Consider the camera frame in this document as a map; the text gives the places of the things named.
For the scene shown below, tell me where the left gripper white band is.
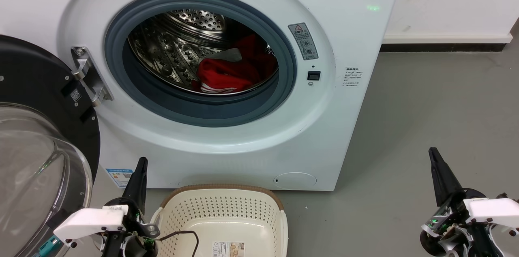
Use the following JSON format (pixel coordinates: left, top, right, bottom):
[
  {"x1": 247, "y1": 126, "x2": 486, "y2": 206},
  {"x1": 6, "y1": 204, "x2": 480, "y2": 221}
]
[{"x1": 53, "y1": 157, "x2": 160, "y2": 257}]

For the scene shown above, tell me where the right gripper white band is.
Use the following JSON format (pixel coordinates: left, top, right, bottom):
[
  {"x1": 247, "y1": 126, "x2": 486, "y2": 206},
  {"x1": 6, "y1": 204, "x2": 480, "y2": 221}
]
[{"x1": 420, "y1": 147, "x2": 519, "y2": 257}]

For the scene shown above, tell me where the cream perforated plastic laundry basket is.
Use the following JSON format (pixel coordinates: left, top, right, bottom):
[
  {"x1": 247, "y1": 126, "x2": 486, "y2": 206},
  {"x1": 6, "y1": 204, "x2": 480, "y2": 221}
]
[{"x1": 149, "y1": 184, "x2": 289, "y2": 257}]

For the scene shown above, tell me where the printed product label sticker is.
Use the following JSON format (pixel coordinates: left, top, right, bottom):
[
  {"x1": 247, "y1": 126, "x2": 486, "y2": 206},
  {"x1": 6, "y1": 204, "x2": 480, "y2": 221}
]
[{"x1": 212, "y1": 242, "x2": 245, "y2": 257}]

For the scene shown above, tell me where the black washer door with glass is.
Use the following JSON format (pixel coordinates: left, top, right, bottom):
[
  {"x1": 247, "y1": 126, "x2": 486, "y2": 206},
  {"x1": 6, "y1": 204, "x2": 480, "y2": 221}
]
[{"x1": 0, "y1": 34, "x2": 101, "y2": 257}]

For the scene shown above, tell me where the red garment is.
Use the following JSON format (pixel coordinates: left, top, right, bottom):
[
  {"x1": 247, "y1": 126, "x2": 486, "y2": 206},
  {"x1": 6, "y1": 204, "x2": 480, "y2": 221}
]
[{"x1": 191, "y1": 34, "x2": 279, "y2": 94}]

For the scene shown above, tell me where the stainless steel washing machine drum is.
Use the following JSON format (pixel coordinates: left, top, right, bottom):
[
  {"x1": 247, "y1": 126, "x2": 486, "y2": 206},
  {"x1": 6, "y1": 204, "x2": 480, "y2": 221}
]
[{"x1": 127, "y1": 9, "x2": 279, "y2": 96}]

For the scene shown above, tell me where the blue energy label sticker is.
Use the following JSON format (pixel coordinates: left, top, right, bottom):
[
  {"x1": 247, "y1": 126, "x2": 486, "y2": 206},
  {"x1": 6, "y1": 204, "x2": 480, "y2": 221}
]
[{"x1": 105, "y1": 168, "x2": 134, "y2": 188}]

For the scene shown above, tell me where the white front-load washing machine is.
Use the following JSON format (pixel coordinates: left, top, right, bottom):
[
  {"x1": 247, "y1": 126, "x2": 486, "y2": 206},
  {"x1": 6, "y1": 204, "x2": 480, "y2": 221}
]
[{"x1": 0, "y1": 0, "x2": 405, "y2": 192}]

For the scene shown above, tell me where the silver metal door hinge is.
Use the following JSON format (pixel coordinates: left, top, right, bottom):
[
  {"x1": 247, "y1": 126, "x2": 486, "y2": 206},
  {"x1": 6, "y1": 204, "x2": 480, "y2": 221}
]
[{"x1": 71, "y1": 46, "x2": 114, "y2": 107}]

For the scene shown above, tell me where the small printed text sticker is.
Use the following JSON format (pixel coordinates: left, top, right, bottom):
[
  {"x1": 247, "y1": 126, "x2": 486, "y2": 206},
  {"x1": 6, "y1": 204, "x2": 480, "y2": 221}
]
[{"x1": 343, "y1": 66, "x2": 364, "y2": 88}]

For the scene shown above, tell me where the round drain filter cover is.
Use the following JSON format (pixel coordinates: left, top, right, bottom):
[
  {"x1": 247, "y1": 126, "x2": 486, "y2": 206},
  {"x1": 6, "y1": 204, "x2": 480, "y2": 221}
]
[{"x1": 274, "y1": 172, "x2": 317, "y2": 189}]

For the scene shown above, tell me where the grey rubber door gasket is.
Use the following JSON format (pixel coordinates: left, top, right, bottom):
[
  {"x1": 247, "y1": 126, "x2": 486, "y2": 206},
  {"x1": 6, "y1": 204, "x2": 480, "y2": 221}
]
[{"x1": 104, "y1": 0, "x2": 298, "y2": 128}]

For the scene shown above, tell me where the grey warning sticker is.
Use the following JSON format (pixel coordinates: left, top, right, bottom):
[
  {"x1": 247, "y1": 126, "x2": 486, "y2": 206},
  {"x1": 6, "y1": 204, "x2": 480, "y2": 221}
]
[{"x1": 288, "y1": 22, "x2": 319, "y2": 61}]

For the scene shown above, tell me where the thin black left gripper cable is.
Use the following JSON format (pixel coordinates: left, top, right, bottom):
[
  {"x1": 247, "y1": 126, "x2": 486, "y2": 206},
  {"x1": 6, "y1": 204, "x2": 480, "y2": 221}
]
[{"x1": 156, "y1": 231, "x2": 200, "y2": 257}]

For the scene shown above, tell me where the black wall baseboard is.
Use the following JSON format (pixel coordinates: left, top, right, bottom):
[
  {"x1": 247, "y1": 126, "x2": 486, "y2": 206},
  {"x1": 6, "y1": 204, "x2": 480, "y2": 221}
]
[{"x1": 380, "y1": 43, "x2": 508, "y2": 53}]

